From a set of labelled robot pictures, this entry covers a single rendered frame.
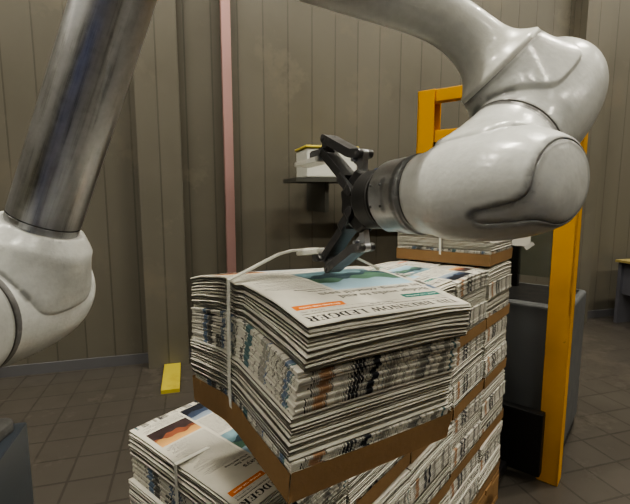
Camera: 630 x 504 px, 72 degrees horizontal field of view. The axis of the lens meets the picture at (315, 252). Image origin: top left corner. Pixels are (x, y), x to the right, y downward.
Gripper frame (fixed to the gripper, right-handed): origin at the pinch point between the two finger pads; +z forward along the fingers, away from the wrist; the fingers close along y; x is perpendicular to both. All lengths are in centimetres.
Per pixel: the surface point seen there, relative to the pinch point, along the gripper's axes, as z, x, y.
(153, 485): 29, -20, 54
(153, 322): 281, 32, 72
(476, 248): 41, 97, 12
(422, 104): 98, 130, -58
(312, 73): 244, 157, -124
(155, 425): 35, -18, 45
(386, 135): 229, 223, -77
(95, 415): 228, -15, 113
